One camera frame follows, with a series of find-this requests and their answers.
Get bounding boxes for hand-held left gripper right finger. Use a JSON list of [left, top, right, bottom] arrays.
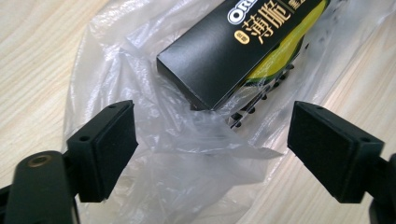
[[286, 100, 386, 205]]

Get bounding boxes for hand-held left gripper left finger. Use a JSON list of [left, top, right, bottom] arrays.
[[66, 99, 140, 203]]

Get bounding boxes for clear smiley-print plastic bag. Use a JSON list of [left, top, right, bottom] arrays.
[[61, 0, 396, 224]]

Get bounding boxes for black snack box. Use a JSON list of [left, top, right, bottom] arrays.
[[156, 0, 329, 112]]

